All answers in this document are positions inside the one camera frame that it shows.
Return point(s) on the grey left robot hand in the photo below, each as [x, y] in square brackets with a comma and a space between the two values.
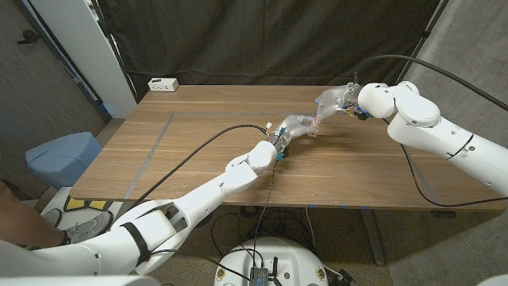
[291, 127]

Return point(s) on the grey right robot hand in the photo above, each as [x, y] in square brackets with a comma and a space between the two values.
[335, 101]

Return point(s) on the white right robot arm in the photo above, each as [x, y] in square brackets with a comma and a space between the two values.
[436, 127]

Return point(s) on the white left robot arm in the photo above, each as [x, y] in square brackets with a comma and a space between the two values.
[206, 198]

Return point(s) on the black backdrop curtain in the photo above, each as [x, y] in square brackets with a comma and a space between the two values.
[262, 39]

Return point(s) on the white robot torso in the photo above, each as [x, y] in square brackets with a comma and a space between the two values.
[274, 258]

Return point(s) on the white power strip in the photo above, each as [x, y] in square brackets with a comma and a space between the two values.
[162, 84]

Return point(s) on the grey table leg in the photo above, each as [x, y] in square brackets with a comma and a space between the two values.
[373, 238]

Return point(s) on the grey electronics box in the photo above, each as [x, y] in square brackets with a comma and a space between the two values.
[259, 277]

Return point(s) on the black floor device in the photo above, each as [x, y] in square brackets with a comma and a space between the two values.
[346, 279]

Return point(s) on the white cabinet panel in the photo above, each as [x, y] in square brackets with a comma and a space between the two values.
[91, 51]

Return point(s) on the grey black sneaker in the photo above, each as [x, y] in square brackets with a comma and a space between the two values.
[89, 227]
[51, 217]

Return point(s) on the yellow black floor object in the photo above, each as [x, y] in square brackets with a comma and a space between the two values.
[75, 203]

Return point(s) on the blue padded stool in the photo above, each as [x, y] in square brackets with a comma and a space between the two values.
[63, 157]

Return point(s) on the person's bare leg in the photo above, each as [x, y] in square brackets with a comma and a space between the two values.
[24, 222]

